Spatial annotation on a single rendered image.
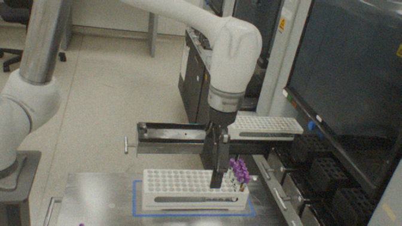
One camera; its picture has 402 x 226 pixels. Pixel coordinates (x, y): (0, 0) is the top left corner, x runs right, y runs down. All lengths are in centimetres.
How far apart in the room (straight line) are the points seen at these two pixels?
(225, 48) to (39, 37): 62
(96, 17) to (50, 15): 366
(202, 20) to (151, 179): 46
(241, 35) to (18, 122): 77
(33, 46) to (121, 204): 56
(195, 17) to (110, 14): 386
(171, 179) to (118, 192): 16
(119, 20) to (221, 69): 404
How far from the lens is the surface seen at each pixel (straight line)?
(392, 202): 107
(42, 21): 121
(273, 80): 166
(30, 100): 132
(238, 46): 83
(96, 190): 110
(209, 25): 100
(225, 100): 88
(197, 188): 104
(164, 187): 103
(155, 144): 133
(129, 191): 110
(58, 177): 245
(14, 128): 127
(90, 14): 484
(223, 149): 91
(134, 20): 484
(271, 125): 147
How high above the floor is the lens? 155
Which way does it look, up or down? 28 degrees down
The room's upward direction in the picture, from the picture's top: 10 degrees clockwise
